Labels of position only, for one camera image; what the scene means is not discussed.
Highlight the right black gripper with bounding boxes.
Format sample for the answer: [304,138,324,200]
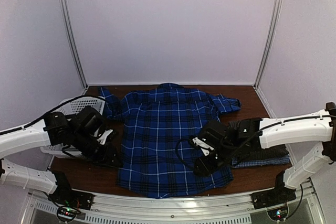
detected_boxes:
[194,143,237,178]

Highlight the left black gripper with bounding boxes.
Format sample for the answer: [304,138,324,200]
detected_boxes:
[71,130,123,169]

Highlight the blue plaid long sleeve shirt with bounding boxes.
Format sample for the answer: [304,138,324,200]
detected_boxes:
[98,83,241,199]

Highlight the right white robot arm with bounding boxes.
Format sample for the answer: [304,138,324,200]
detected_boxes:
[190,102,335,204]

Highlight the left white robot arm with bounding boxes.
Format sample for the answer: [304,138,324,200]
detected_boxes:
[1,106,122,205]

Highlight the light blue checked folded shirt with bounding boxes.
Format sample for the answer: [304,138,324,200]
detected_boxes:
[231,155,290,168]

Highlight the dark striped folded shirt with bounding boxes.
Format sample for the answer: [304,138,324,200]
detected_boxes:
[227,120,289,162]

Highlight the white plastic laundry basket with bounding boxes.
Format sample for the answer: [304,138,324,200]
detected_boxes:
[40,97,105,158]

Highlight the left circuit board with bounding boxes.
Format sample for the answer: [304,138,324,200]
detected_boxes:
[56,206,81,222]

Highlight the circuit board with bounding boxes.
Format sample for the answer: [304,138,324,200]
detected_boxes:
[56,206,81,222]
[267,206,289,222]

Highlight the right circuit board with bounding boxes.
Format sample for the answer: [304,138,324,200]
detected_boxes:
[267,206,289,222]

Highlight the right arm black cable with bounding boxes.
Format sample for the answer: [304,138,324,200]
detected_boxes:
[175,113,331,172]

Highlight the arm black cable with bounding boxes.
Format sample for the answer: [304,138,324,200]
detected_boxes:
[175,113,331,172]
[0,95,108,133]

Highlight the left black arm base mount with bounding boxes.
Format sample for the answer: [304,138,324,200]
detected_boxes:
[48,172,93,210]

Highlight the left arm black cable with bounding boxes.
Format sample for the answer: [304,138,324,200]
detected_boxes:
[0,95,108,133]

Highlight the front aluminium rail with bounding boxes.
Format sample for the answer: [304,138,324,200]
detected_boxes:
[19,179,326,223]

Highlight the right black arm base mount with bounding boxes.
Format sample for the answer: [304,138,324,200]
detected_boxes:
[251,171,296,209]

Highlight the right aluminium frame post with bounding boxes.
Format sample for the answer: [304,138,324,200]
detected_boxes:
[254,0,283,89]

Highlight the aluminium frame post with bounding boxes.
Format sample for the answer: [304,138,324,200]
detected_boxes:
[254,0,283,89]
[59,0,88,90]

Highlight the left aluminium frame post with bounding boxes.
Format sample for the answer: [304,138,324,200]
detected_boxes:
[59,0,88,90]

